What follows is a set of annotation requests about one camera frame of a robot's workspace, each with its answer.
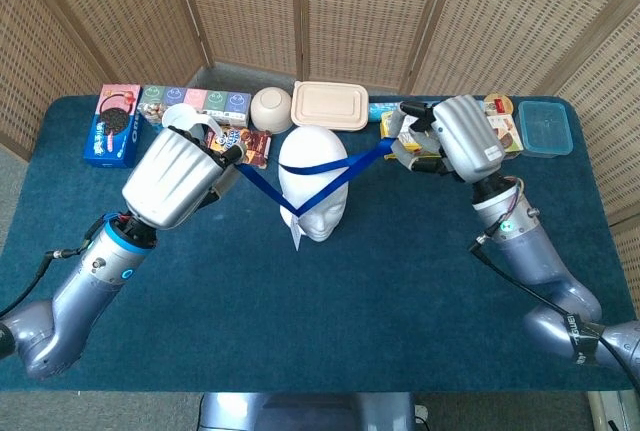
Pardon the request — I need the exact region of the yellow Lipo biscuit bag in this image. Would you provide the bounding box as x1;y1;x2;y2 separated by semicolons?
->
379;110;446;161

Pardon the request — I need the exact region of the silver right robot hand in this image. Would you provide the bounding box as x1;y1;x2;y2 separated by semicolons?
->
389;94;506;185

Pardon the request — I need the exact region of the blue Oreo cookie box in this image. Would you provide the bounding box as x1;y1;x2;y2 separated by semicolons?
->
82;83;146;169

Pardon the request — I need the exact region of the rattan folding screen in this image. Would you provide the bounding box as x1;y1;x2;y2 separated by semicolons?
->
0;0;640;332

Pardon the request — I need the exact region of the blue lanyard with badge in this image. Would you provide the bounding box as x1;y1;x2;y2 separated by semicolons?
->
234;138;401;252

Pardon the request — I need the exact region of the dark blue table cloth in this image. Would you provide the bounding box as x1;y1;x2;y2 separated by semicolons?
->
0;94;640;395

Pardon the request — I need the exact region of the beige upturned bowl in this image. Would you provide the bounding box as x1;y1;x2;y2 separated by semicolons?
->
249;86;293;133

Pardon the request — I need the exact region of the white foam mannequin head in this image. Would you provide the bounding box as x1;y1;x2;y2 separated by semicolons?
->
277;125;350;244

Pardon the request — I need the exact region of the blue transparent plastic container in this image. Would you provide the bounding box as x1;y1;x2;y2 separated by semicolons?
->
517;100;574;159

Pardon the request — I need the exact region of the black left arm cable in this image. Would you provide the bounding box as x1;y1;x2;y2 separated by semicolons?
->
0;215;109;320

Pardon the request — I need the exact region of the beige lidded lunch box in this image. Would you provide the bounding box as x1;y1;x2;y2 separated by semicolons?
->
290;80;370;133

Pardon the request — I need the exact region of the brown chocolate cookie packet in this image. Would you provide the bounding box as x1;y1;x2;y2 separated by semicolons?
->
204;125;273;171

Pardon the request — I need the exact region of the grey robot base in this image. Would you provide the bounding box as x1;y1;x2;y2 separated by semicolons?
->
198;391;419;431

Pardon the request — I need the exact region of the small red-lidded cup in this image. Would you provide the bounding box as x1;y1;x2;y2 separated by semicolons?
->
482;92;515;117

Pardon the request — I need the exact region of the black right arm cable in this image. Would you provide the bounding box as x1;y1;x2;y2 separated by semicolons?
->
468;233;640;380

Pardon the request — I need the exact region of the red white cake box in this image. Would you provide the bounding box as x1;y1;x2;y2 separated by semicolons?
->
487;114;525;157

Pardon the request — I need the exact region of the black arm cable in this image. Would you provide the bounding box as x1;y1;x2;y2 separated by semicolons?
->
0;215;109;320
468;233;640;380

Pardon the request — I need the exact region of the pale blue white-handled cup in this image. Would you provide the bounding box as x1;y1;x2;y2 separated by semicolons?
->
160;103;227;140

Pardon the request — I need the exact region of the pastel smiley tissue pack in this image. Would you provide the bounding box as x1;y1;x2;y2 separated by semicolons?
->
138;84;252;128

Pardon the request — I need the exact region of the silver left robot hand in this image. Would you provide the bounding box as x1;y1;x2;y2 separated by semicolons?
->
121;124;247;231

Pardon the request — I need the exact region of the cyan blue roll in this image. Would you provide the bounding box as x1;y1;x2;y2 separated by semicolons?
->
368;98;404;124

